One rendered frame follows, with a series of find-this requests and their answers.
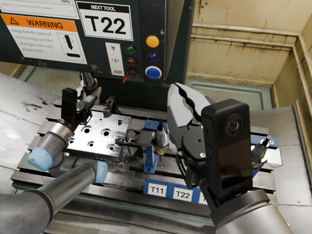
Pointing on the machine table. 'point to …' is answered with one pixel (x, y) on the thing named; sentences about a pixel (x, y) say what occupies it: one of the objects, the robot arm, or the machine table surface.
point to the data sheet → (41, 8)
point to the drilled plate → (101, 151)
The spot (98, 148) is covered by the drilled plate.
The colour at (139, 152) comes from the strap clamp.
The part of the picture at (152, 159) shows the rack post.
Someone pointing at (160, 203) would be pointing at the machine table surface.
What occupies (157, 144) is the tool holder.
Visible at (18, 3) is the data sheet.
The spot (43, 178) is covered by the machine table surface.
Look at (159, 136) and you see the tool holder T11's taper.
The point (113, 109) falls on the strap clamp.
